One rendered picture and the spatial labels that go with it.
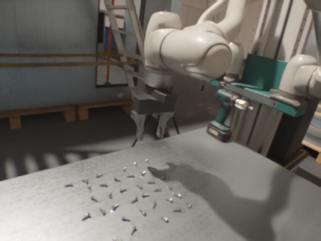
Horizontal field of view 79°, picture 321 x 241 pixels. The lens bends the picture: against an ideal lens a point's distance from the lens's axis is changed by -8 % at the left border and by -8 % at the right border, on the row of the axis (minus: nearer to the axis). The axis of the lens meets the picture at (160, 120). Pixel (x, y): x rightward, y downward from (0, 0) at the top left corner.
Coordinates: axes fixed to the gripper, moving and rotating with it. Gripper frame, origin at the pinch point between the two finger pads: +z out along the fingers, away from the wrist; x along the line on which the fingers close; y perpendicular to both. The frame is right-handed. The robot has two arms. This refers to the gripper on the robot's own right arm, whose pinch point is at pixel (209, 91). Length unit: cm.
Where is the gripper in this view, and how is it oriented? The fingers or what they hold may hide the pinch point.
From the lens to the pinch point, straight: 136.0
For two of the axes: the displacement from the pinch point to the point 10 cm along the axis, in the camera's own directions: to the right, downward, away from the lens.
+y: 7.9, -1.4, 5.9
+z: -1.4, 9.1, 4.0
